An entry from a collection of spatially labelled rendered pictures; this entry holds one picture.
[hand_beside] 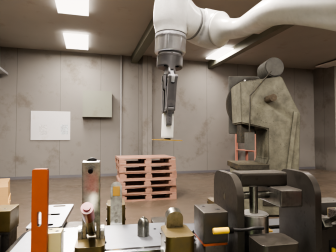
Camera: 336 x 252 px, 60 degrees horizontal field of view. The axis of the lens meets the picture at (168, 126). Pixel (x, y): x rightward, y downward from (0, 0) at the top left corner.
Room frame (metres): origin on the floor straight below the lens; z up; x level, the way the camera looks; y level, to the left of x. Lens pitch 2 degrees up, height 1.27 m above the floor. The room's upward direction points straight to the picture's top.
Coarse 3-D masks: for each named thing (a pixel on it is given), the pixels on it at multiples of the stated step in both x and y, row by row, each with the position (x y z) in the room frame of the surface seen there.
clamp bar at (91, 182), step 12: (84, 168) 0.60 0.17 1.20; (96, 168) 0.60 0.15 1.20; (84, 180) 0.60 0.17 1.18; (96, 180) 0.61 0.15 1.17; (84, 192) 0.61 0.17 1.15; (96, 192) 0.61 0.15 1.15; (96, 204) 0.61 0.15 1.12; (96, 216) 0.62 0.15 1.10; (84, 228) 0.62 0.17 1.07; (96, 228) 0.62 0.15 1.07
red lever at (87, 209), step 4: (84, 204) 0.51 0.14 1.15; (88, 204) 0.51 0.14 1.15; (80, 208) 0.51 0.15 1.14; (84, 208) 0.51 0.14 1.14; (88, 208) 0.51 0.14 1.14; (92, 208) 0.51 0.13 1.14; (84, 212) 0.51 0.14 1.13; (88, 212) 0.51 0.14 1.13; (92, 212) 0.52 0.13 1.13; (84, 216) 0.52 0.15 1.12; (88, 216) 0.52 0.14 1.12; (92, 216) 0.53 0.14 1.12; (84, 220) 0.54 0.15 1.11; (88, 220) 0.54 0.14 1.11; (92, 220) 0.55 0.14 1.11; (88, 224) 0.57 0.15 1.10; (92, 224) 0.57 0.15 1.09; (88, 228) 0.59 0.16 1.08; (92, 228) 0.59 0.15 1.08; (88, 232) 0.61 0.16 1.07; (92, 232) 0.62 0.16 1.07
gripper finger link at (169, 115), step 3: (168, 108) 0.78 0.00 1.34; (168, 111) 0.80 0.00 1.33; (171, 111) 0.80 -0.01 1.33; (168, 114) 0.80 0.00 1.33; (171, 114) 0.80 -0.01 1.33; (168, 117) 0.80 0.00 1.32; (171, 117) 0.80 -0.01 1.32; (168, 120) 0.80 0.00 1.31; (171, 120) 0.80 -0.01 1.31; (168, 123) 0.80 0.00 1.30
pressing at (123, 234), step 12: (72, 228) 0.85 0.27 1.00; (108, 228) 0.85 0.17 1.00; (120, 228) 0.85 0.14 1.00; (132, 228) 0.85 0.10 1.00; (156, 228) 0.85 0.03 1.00; (192, 228) 0.85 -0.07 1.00; (24, 240) 0.75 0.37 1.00; (72, 240) 0.75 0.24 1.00; (108, 240) 0.75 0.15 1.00; (120, 240) 0.75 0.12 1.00; (132, 240) 0.75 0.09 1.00; (144, 240) 0.75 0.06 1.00; (156, 240) 0.75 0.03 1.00
